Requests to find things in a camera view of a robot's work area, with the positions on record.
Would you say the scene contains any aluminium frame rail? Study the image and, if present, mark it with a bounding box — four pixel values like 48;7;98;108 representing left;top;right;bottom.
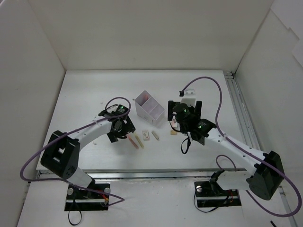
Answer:
223;71;298;227

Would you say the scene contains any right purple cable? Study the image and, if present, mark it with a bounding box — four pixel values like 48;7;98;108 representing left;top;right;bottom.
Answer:
182;77;303;217

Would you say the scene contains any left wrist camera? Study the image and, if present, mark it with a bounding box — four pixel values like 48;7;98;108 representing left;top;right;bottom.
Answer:
112;105;129;115

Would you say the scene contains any white three-compartment organizer box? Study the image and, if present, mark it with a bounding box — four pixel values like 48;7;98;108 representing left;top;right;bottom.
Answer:
134;90;165;126

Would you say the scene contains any white eraser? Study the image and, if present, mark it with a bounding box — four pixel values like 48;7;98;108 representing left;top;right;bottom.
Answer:
152;131;160;141

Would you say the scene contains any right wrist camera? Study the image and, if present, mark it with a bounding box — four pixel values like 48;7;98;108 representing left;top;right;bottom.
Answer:
179;88;196;107

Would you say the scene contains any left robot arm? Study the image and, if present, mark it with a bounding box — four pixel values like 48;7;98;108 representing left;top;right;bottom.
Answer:
40;105;135;199

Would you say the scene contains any staples box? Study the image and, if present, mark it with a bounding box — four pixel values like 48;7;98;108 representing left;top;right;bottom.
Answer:
142;130;150;141

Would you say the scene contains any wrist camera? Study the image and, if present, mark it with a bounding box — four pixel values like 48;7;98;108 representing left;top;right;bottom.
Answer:
179;88;196;107
112;105;129;115

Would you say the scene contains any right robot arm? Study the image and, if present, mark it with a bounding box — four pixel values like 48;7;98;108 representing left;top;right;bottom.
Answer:
168;100;284;201

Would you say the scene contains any yellow highlighter pen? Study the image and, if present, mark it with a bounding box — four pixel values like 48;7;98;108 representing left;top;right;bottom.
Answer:
134;132;144;149

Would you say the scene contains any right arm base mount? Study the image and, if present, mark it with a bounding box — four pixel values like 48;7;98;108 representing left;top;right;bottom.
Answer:
193;170;241;213

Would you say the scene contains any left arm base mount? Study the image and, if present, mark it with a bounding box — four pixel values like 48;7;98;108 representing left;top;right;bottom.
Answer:
64;185;109;211

